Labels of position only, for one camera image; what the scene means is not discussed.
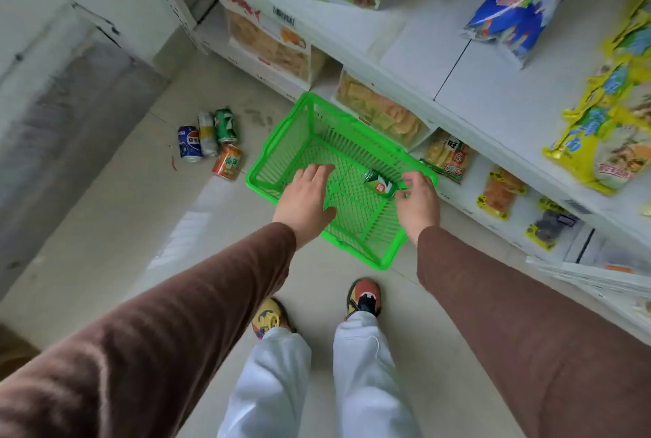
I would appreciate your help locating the person's left hand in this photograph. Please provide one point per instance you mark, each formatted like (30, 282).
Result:
(305, 204)

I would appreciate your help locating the person's right hand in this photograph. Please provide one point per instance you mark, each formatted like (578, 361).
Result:
(421, 206)

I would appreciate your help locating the green plastic basket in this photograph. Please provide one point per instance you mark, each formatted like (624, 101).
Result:
(379, 259)

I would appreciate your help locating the orange can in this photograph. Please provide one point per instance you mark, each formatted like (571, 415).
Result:
(227, 162)

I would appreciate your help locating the silver yellow can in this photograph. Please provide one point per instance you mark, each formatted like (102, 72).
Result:
(207, 135)

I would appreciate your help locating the Pepsi can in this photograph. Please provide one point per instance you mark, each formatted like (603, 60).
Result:
(189, 144)

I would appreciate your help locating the person's left forearm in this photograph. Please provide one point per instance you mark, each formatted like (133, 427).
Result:
(137, 346)

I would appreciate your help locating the person's right forearm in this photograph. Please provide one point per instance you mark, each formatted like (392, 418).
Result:
(534, 341)

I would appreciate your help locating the person's right leg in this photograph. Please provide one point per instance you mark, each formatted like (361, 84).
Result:
(371, 381)

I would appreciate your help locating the person's leg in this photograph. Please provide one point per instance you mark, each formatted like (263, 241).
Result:
(269, 387)
(371, 381)

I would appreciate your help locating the person's left leg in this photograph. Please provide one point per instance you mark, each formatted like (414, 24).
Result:
(269, 387)

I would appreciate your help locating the yellow rice cracker packet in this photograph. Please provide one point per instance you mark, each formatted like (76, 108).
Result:
(447, 155)

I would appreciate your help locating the orange snack packet yellow label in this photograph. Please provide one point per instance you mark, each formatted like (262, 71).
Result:
(501, 193)

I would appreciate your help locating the large fish crisp bag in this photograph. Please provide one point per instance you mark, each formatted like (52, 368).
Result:
(269, 46)
(381, 109)

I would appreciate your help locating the red right shoe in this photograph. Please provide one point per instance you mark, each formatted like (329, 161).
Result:
(364, 295)

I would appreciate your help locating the yellow left shoe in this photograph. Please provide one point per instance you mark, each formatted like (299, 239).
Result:
(269, 318)

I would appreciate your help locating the dark snack packet yellow label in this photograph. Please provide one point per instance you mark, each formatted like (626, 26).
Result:
(552, 224)

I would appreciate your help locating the blue snack bag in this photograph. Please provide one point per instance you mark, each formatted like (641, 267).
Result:
(529, 0)

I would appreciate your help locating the brown cardboard box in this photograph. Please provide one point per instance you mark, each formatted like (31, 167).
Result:
(18, 351)

